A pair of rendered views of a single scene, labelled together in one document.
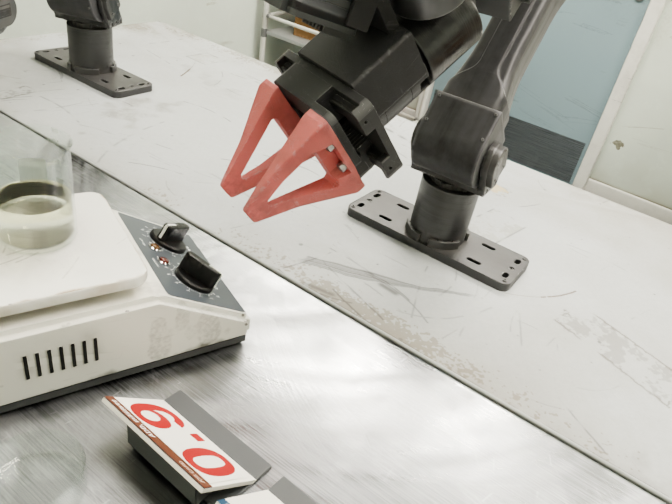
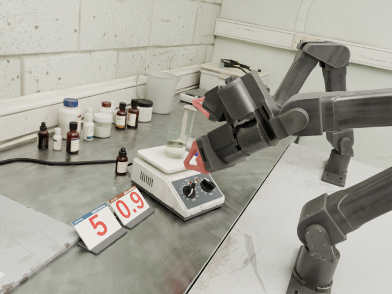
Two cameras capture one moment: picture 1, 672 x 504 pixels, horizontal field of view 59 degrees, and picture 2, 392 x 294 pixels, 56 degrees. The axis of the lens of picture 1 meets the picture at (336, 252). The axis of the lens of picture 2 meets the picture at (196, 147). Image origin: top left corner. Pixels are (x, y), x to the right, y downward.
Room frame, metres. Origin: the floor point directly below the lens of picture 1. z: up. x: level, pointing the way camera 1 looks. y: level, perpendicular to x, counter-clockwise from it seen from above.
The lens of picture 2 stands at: (0.24, -0.61, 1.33)
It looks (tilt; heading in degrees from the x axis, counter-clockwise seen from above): 21 degrees down; 81
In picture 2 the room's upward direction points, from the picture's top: 10 degrees clockwise
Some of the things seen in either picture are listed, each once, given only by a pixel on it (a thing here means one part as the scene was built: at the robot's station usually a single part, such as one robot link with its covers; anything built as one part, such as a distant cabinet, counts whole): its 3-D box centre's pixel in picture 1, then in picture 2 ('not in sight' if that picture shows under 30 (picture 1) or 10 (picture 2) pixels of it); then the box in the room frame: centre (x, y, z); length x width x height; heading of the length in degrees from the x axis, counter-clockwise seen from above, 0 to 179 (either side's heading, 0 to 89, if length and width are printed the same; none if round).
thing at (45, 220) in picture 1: (34, 190); (175, 142); (0.33, 0.20, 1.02); 0.06 x 0.05 x 0.08; 56
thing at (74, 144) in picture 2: not in sight; (73, 137); (0.06, 0.36, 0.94); 0.03 x 0.03 x 0.08
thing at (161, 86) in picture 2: not in sight; (156, 92); (0.28, 0.87, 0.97); 0.18 x 0.13 x 0.15; 173
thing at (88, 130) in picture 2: not in sight; (88, 126); (0.08, 0.46, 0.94); 0.03 x 0.03 x 0.08
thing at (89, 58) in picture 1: (91, 47); (338, 162); (0.87, 0.42, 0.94); 0.20 x 0.07 x 0.08; 60
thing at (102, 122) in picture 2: not in sight; (102, 125); (0.12, 0.51, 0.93); 0.06 x 0.06 x 0.07
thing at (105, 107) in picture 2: not in sight; (105, 114); (0.12, 0.59, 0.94); 0.05 x 0.05 x 0.09
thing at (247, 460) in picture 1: (189, 434); (132, 206); (0.24, 0.07, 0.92); 0.09 x 0.06 x 0.04; 58
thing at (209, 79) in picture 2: not in sight; (234, 80); (0.72, 1.41, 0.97); 0.37 x 0.31 x 0.14; 60
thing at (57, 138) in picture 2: not in sight; (57, 139); (0.02, 0.36, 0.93); 0.02 x 0.02 x 0.06
